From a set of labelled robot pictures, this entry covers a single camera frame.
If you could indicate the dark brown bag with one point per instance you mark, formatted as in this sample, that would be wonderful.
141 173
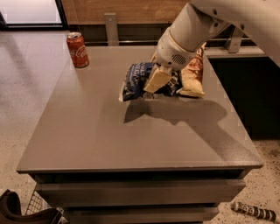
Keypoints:
10 212

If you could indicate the sea salt chip bag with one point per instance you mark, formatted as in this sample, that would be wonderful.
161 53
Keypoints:
192 76

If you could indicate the wire mesh basket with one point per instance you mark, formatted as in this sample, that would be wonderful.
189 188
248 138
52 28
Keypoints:
36 204

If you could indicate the upper grey drawer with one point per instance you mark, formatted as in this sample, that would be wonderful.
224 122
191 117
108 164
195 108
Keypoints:
140 193

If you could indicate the lower grey drawer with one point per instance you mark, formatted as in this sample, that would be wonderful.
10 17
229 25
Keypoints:
171 215

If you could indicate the metal bracket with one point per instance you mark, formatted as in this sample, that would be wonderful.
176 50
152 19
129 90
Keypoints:
234 42
111 29

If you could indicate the right metal bracket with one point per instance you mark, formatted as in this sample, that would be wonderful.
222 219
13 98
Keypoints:
234 42

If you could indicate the blue chip bag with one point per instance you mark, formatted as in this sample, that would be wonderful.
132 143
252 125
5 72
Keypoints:
135 79

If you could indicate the left metal bracket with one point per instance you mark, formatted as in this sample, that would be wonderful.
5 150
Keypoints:
111 29

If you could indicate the grey drawer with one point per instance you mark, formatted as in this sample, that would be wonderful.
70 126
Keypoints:
171 215
140 193

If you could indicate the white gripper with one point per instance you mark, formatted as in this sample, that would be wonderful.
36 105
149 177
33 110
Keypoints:
170 54

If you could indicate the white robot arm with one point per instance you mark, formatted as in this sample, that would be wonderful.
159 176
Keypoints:
201 20

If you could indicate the black white patterned tube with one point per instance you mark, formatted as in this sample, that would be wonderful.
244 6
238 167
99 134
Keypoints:
255 211

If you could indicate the red coke can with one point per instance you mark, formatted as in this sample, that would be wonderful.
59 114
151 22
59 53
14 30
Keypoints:
77 49

